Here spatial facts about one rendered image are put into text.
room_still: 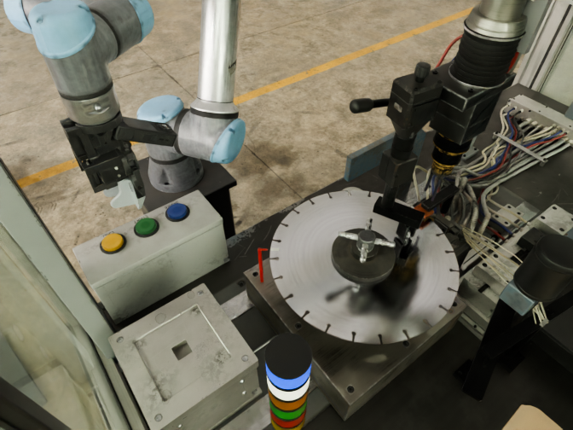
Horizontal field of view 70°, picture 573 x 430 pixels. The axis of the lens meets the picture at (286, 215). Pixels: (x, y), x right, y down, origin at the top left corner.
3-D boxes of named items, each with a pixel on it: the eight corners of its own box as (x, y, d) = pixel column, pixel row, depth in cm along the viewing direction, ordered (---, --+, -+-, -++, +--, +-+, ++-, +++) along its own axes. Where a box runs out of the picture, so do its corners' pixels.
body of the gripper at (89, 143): (82, 172, 71) (54, 113, 62) (130, 154, 75) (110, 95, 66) (96, 198, 67) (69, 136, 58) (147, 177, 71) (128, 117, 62)
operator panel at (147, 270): (115, 325, 86) (89, 286, 74) (97, 288, 91) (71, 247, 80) (230, 260, 97) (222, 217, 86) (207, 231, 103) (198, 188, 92)
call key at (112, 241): (108, 258, 80) (105, 252, 78) (101, 245, 82) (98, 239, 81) (128, 248, 81) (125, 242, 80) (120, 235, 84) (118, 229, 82)
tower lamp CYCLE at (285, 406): (283, 421, 44) (283, 411, 41) (260, 386, 46) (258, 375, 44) (316, 394, 45) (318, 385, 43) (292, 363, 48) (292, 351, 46)
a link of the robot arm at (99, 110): (102, 70, 63) (122, 92, 59) (112, 96, 66) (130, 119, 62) (52, 84, 60) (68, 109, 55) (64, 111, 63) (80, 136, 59)
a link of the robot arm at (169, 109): (161, 130, 115) (149, 85, 105) (204, 139, 112) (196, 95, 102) (137, 155, 107) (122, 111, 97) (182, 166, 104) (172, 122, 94)
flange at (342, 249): (319, 247, 74) (320, 238, 72) (367, 223, 78) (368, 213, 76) (357, 292, 68) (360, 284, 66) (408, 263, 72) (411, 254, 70)
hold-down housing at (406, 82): (388, 194, 65) (418, 77, 50) (371, 176, 68) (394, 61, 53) (416, 183, 68) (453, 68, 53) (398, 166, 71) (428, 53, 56)
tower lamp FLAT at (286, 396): (283, 410, 41) (283, 401, 39) (258, 374, 44) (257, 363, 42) (318, 384, 43) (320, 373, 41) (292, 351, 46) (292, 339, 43)
